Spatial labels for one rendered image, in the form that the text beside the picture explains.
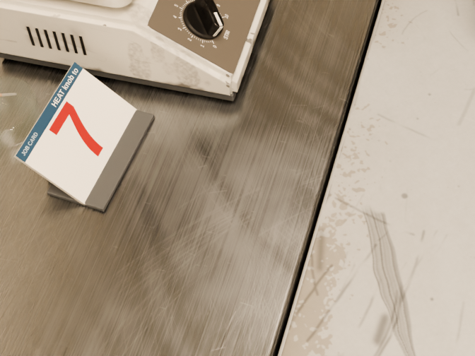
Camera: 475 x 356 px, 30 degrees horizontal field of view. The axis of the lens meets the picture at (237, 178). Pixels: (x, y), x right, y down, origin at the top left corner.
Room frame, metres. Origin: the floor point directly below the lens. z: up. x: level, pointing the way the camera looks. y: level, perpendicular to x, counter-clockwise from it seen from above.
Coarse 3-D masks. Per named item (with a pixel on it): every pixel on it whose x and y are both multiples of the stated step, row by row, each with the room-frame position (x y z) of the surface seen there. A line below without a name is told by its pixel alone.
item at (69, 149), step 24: (72, 96) 0.42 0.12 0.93; (96, 96) 0.43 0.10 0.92; (72, 120) 0.40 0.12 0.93; (96, 120) 0.41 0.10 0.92; (120, 120) 0.41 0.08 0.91; (48, 144) 0.38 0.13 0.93; (72, 144) 0.38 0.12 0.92; (96, 144) 0.39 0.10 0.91; (48, 168) 0.36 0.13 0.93; (72, 168) 0.37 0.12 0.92
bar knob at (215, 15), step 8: (200, 0) 0.48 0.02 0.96; (208, 0) 0.47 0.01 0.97; (184, 8) 0.48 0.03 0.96; (192, 8) 0.48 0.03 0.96; (200, 8) 0.47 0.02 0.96; (208, 8) 0.47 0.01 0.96; (216, 8) 0.47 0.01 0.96; (184, 16) 0.47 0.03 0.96; (192, 16) 0.47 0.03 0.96; (200, 16) 0.47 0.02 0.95; (208, 16) 0.46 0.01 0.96; (216, 16) 0.46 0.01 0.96; (192, 24) 0.46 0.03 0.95; (200, 24) 0.46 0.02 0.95; (208, 24) 0.46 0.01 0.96; (216, 24) 0.46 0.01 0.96; (192, 32) 0.46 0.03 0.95; (200, 32) 0.46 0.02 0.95; (208, 32) 0.46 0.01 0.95; (216, 32) 0.46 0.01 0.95
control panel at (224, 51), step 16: (160, 0) 0.48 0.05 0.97; (176, 0) 0.48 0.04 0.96; (192, 0) 0.49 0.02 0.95; (224, 0) 0.50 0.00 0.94; (240, 0) 0.50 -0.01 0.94; (256, 0) 0.51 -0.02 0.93; (160, 16) 0.46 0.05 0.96; (176, 16) 0.47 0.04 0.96; (224, 16) 0.48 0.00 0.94; (240, 16) 0.49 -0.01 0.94; (160, 32) 0.45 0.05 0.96; (176, 32) 0.45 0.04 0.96; (224, 32) 0.47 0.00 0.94; (240, 32) 0.47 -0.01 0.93; (192, 48) 0.45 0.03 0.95; (208, 48) 0.45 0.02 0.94; (224, 48) 0.45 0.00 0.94; (240, 48) 0.46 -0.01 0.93; (224, 64) 0.44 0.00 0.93
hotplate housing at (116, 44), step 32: (0, 0) 0.49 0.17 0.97; (32, 0) 0.48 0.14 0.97; (64, 0) 0.48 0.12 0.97; (0, 32) 0.48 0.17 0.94; (32, 32) 0.47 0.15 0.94; (64, 32) 0.47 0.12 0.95; (96, 32) 0.46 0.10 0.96; (128, 32) 0.45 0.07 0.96; (256, 32) 0.48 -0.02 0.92; (64, 64) 0.47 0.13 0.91; (96, 64) 0.46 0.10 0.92; (128, 64) 0.45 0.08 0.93; (160, 64) 0.44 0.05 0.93; (192, 64) 0.44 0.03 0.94; (224, 96) 0.43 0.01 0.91
